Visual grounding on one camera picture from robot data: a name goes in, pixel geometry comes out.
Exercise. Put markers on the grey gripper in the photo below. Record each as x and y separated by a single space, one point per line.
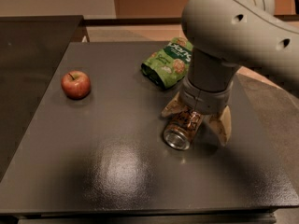
206 98

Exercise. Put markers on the orange soda can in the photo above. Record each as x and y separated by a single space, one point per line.
182 128

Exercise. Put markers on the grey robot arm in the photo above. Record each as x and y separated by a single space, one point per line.
226 35

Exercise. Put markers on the green snack bag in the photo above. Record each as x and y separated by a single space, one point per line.
167 66

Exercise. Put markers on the red apple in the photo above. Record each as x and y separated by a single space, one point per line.
76 84

